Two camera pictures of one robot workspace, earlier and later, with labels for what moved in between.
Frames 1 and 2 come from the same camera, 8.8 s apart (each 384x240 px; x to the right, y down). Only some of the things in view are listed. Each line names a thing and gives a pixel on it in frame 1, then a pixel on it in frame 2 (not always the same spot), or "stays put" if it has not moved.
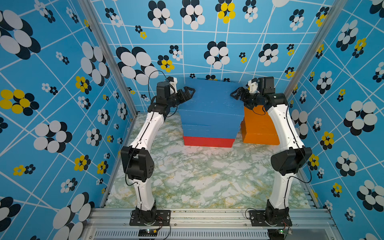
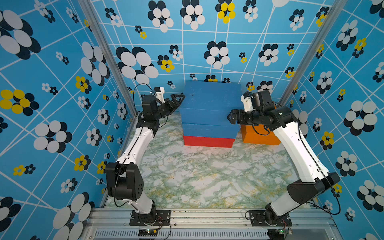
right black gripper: (245, 92) to (240, 114)
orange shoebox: (257, 127) stays put
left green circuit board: (147, 232) stays put
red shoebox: (208, 142) stays put
